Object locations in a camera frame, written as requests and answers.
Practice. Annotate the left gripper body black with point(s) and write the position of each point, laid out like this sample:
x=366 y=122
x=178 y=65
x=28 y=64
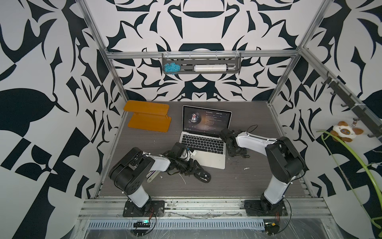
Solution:
x=185 y=166

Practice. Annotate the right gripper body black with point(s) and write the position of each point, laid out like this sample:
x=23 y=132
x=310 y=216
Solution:
x=232 y=152

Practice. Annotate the black wireless mouse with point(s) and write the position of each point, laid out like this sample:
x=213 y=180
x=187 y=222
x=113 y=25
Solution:
x=203 y=176

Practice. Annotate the silver laptop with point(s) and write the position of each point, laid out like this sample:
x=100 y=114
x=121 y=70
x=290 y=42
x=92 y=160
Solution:
x=200 y=132

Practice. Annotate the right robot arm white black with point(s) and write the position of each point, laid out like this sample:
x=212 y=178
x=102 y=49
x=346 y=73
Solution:
x=284 y=160

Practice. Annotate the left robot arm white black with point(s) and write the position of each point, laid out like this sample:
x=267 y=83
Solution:
x=130 y=172

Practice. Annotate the white black stapler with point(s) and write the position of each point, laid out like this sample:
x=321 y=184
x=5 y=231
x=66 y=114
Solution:
x=151 y=176

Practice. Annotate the left controller board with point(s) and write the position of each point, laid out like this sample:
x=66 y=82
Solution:
x=142 y=224

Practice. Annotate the controller board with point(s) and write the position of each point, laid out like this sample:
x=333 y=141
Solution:
x=142 y=224
x=271 y=228

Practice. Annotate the right controller board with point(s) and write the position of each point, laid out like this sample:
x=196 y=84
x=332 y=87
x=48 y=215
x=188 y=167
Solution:
x=271 y=228

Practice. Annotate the white roll in rack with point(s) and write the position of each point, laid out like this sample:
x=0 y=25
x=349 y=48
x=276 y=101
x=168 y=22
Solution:
x=210 y=68

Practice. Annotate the teal cloth ball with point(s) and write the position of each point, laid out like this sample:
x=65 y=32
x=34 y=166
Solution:
x=172 y=68

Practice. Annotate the brown white plush toy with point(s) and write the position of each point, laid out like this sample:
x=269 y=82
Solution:
x=346 y=132

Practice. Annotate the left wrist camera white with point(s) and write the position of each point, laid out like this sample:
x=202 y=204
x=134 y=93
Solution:
x=191 y=154

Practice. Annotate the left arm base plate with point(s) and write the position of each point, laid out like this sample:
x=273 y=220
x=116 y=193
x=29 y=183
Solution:
x=157 y=207

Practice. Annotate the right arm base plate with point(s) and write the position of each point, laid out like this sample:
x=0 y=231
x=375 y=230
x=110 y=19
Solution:
x=264 y=208

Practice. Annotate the grey wall rack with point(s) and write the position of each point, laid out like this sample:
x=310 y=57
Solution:
x=187 y=61

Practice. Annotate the grey hook rail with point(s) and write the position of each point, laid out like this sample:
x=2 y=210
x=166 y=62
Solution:
x=353 y=103

